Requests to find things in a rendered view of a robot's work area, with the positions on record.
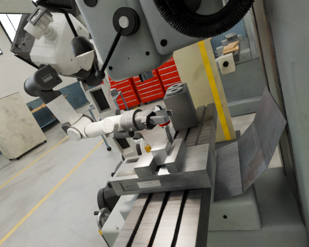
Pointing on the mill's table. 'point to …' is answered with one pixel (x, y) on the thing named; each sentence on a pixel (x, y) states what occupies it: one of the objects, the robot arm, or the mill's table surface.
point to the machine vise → (168, 171)
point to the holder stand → (180, 106)
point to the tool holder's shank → (168, 133)
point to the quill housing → (131, 40)
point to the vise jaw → (145, 164)
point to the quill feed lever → (117, 20)
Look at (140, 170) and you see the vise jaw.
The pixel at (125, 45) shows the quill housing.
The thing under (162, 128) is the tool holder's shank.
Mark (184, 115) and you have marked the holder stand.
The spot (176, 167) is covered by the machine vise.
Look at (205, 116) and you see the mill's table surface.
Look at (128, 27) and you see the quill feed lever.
